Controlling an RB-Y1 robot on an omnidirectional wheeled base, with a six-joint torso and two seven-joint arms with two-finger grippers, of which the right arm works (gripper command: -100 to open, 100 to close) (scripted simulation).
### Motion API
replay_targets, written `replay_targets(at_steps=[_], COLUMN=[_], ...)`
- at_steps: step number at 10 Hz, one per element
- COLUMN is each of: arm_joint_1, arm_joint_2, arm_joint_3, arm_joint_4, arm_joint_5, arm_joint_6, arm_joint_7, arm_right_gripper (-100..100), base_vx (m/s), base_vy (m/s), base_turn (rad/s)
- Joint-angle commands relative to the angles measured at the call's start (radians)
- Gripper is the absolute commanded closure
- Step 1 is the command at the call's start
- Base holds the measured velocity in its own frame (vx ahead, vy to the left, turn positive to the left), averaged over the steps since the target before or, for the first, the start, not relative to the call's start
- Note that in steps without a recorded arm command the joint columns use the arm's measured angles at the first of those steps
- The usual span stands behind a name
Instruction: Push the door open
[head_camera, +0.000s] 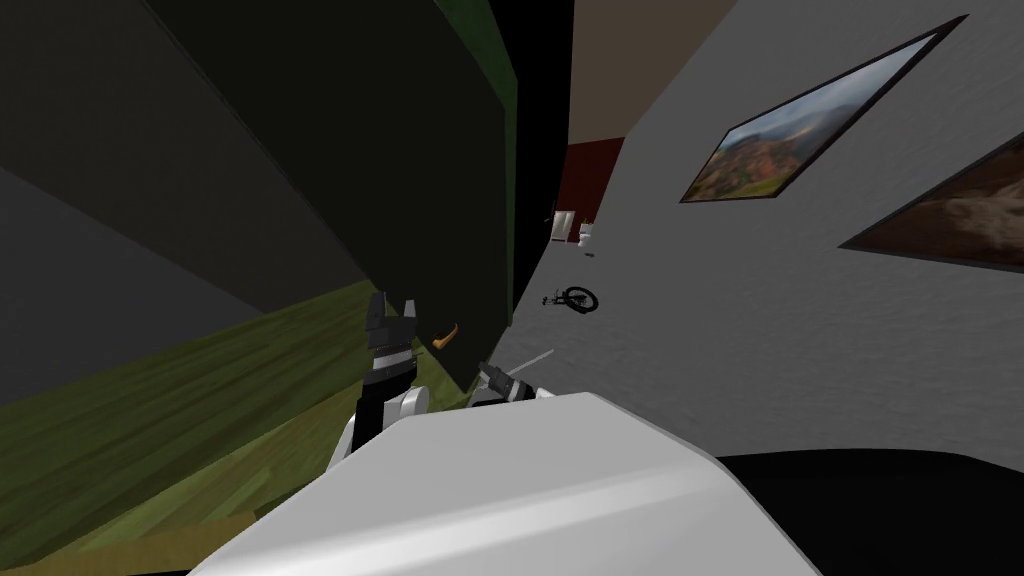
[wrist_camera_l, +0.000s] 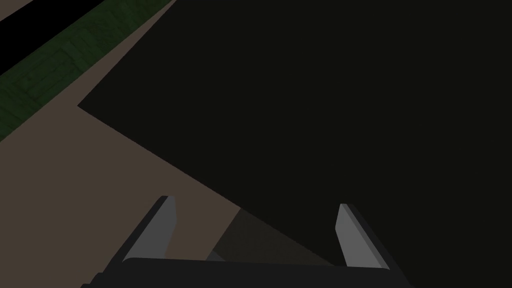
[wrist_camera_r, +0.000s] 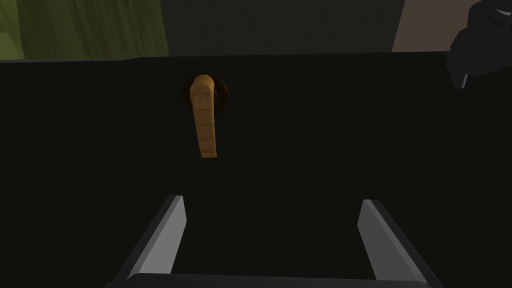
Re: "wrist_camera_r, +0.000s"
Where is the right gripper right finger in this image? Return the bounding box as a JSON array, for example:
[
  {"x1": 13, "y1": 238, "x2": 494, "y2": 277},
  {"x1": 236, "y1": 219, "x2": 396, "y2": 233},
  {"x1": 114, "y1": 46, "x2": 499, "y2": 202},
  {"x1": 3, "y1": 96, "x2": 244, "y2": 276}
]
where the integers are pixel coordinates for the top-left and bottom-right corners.
[{"x1": 356, "y1": 198, "x2": 433, "y2": 284}]

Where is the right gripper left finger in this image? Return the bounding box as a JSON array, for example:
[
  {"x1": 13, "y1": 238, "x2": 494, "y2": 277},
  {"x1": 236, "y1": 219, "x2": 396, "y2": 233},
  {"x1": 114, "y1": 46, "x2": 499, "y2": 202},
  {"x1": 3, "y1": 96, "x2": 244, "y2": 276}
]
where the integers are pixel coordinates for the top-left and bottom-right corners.
[{"x1": 113, "y1": 195, "x2": 188, "y2": 284}]

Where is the black door leaf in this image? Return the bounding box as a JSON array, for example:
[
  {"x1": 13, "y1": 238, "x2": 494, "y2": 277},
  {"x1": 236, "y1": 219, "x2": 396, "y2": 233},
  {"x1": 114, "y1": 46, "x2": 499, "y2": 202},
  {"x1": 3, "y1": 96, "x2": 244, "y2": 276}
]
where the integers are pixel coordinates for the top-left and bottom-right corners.
[{"x1": 0, "y1": 51, "x2": 512, "y2": 288}]

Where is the wooden lever door handle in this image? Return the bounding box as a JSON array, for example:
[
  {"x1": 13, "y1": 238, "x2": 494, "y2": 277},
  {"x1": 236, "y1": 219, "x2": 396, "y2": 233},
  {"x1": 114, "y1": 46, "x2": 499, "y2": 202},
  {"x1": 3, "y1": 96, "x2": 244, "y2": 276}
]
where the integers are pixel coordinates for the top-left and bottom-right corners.
[{"x1": 181, "y1": 73, "x2": 230, "y2": 159}]

